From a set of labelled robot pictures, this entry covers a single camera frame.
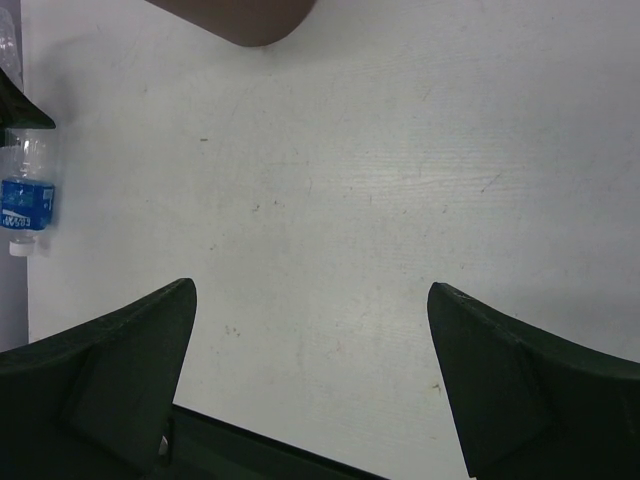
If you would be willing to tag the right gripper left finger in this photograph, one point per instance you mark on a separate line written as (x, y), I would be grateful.
(94, 401)

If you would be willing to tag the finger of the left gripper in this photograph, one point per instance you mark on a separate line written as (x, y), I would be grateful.
(19, 114)

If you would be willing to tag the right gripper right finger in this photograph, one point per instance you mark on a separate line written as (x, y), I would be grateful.
(528, 404)

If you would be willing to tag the blue label plastic bottle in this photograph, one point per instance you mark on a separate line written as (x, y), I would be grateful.
(28, 187)

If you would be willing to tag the brown plastic waste bin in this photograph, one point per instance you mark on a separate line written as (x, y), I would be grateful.
(246, 23)

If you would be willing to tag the clear crumpled plastic bottle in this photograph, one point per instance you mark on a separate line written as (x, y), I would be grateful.
(11, 60)

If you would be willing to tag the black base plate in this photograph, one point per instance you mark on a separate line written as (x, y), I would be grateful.
(201, 447)

